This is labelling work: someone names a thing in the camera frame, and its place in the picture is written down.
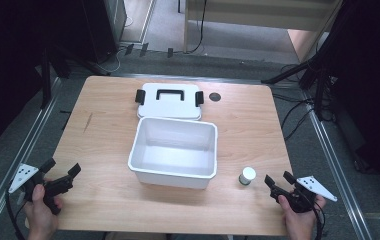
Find white floor cable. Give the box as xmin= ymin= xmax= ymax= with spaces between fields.
xmin=92 ymin=14 xmax=135 ymax=75

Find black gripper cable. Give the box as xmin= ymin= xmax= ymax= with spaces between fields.
xmin=5 ymin=191 xmax=26 ymax=240
xmin=312 ymin=199 xmax=326 ymax=240

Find black tripod stand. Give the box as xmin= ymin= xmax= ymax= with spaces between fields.
xmin=261 ymin=49 xmax=333 ymax=122

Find small white-capped jar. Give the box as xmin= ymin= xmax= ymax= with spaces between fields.
xmin=238 ymin=166 xmax=257 ymax=186

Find person's left hand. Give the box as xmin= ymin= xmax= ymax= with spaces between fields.
xmin=23 ymin=183 xmax=64 ymax=240

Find metal floor rail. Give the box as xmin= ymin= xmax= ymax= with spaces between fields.
xmin=0 ymin=77 xmax=63 ymax=236
xmin=301 ymin=90 xmax=374 ymax=240

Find black floor cables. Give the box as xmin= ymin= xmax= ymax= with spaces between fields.
xmin=272 ymin=63 xmax=337 ymax=142

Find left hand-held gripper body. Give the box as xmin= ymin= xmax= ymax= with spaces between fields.
xmin=8 ymin=162 xmax=76 ymax=216

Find black cabinet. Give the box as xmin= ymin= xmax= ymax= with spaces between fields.
xmin=79 ymin=0 xmax=128 ymax=64

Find person's right hand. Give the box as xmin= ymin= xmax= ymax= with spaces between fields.
xmin=277 ymin=194 xmax=328 ymax=240

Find black curtain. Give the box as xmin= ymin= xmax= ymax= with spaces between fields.
xmin=0 ymin=0 xmax=89 ymax=159
xmin=317 ymin=0 xmax=380 ymax=191

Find black hanging cable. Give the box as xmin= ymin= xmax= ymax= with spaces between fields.
xmin=187 ymin=0 xmax=208 ymax=54

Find white lid with black handle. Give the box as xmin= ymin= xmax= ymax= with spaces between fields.
xmin=134 ymin=82 xmax=205 ymax=121

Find light wooden furniture frame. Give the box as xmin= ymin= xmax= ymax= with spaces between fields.
xmin=183 ymin=0 xmax=343 ymax=64

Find white plastic storage box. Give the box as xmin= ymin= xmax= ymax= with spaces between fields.
xmin=127 ymin=116 xmax=219 ymax=190

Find black upright stand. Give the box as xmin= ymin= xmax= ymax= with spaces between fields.
xmin=40 ymin=48 xmax=53 ymax=110

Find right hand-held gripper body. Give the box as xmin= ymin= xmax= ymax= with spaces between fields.
xmin=269 ymin=175 xmax=339 ymax=214

